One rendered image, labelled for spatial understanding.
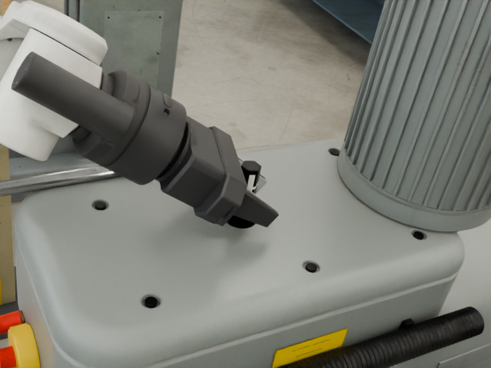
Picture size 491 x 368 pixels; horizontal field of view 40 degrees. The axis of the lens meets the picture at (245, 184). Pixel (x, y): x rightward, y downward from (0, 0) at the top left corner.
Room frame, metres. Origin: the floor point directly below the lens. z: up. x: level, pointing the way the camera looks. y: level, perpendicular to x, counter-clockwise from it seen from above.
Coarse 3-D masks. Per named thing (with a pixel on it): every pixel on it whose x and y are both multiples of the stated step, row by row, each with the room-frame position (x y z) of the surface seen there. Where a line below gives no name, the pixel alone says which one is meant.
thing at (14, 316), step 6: (12, 312) 0.54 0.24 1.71; (18, 312) 0.54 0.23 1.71; (0, 318) 0.52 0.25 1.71; (6, 318) 0.52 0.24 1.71; (12, 318) 0.53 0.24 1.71; (18, 318) 0.53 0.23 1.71; (0, 324) 0.51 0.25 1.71; (6, 324) 0.52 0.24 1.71; (12, 324) 0.52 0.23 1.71; (18, 324) 0.52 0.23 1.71; (0, 330) 0.51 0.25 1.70; (6, 330) 0.51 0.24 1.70
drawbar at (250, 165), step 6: (246, 162) 0.58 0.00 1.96; (252, 162) 0.58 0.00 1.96; (246, 168) 0.57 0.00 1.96; (252, 168) 0.57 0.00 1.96; (258, 168) 0.57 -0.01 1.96; (246, 174) 0.56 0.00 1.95; (252, 174) 0.56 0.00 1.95; (258, 174) 0.57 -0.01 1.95; (246, 180) 0.56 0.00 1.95; (258, 180) 0.57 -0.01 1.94; (234, 216) 0.57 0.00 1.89; (234, 222) 0.56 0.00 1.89; (240, 222) 0.56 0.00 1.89; (246, 222) 0.56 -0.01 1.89; (240, 228) 0.56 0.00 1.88; (246, 228) 0.57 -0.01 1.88
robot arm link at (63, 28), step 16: (16, 16) 0.55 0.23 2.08; (32, 16) 0.53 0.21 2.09; (48, 16) 0.51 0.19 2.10; (64, 16) 0.52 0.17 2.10; (0, 32) 0.55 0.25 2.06; (16, 32) 0.56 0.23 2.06; (48, 32) 0.50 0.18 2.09; (64, 32) 0.51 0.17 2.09; (80, 32) 0.51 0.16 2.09; (0, 48) 0.56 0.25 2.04; (16, 48) 0.57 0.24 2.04; (80, 48) 0.51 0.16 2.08; (96, 48) 0.52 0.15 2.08; (0, 64) 0.56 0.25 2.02; (96, 64) 0.53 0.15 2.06; (0, 80) 0.55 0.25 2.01
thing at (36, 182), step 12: (84, 168) 0.59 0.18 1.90; (96, 168) 0.60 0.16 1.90; (12, 180) 0.55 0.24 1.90; (24, 180) 0.55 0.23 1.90; (36, 180) 0.55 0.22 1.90; (48, 180) 0.56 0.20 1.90; (60, 180) 0.56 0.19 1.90; (72, 180) 0.57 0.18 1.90; (84, 180) 0.57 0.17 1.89; (96, 180) 0.58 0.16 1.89; (0, 192) 0.52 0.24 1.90; (12, 192) 0.53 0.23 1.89; (24, 192) 0.54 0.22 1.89
